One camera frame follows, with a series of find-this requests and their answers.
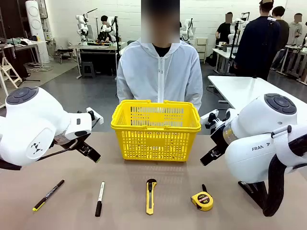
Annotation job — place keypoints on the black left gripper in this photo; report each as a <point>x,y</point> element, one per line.
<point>72,143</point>

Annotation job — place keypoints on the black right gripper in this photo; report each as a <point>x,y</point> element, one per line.
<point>220,139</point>

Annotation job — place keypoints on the white marker black cap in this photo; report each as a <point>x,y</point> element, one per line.
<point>99,200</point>

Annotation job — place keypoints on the black pen yellow cap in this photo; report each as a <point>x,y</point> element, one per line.
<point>49,194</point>

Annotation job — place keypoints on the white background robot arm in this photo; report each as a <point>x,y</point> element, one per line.
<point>189,31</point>
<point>110,20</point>

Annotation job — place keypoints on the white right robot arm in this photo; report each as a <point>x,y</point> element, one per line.
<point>251,134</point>

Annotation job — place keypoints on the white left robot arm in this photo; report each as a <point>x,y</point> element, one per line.
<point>28,119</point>

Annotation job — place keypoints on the yellow plastic shopping basket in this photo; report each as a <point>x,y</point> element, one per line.
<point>156,141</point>

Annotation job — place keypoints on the person in white hoodie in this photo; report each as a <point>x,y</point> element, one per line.
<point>144,72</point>

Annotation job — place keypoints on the person in navy jacket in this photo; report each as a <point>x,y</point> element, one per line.
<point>259,40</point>

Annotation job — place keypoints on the person in black t-shirt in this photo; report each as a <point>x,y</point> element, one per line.
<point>224,31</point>

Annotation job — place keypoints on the seated person black hair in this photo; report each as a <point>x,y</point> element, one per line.
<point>104,19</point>

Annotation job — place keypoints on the person in brown top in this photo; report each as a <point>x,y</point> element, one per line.
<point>284,31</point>

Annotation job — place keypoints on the person in grey jacket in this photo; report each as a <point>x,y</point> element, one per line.
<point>295,30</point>

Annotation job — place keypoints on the yellow tape measure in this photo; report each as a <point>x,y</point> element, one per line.
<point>202,201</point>

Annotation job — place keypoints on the yellow utility knife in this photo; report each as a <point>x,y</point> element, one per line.
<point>150,198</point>

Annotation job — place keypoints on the large white table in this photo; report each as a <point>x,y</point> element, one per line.
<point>239,88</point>

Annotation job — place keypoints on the grey step stool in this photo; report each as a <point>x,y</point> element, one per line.
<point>88,64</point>

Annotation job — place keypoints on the black backpack on floor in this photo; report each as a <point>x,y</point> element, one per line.
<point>211,61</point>

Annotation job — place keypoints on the white background work desk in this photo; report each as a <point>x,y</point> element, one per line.
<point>220,51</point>

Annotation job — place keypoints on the white shelf cart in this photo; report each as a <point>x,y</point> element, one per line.
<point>202,50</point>

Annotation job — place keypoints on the black and white bench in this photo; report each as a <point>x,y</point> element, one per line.
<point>64,50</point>

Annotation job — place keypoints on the white background robot desk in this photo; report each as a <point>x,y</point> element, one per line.
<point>96,46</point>

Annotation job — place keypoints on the wooden folding ladder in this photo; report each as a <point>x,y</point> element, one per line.
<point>7,68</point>

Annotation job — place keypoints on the black pole stand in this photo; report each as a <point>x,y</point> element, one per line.
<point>116,36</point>

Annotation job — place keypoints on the small yellow bottle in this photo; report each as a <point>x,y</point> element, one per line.
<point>37,38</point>

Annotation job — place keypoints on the cluttered grey side table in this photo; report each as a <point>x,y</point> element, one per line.
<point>24,45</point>

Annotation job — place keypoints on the white background robot with rod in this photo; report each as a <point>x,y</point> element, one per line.
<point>81,26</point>

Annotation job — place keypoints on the white tower appliance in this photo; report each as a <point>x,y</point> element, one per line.
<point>36,24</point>

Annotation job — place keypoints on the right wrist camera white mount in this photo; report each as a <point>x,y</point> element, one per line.
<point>212,119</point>

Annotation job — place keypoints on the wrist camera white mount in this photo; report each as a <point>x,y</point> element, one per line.
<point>212,119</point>
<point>96,116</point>

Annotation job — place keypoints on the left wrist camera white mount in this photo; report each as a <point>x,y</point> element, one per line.
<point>96,116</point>

